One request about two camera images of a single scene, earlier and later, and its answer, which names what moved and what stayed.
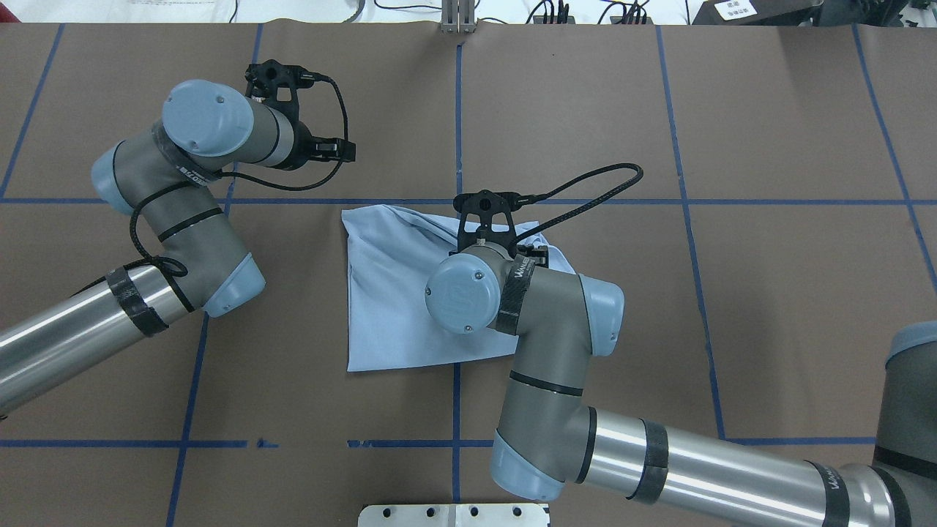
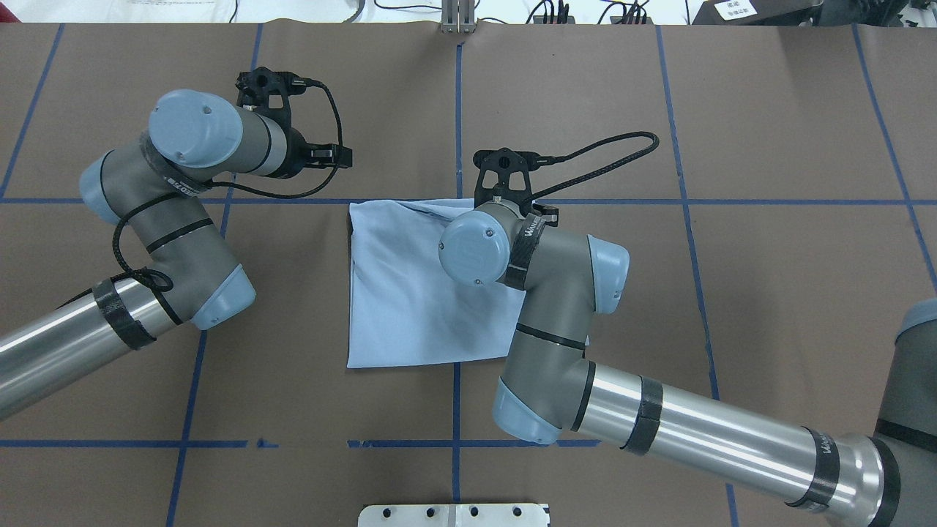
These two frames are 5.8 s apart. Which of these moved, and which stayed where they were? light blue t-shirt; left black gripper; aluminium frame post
Moved: left black gripper
Stayed: light blue t-shirt; aluminium frame post
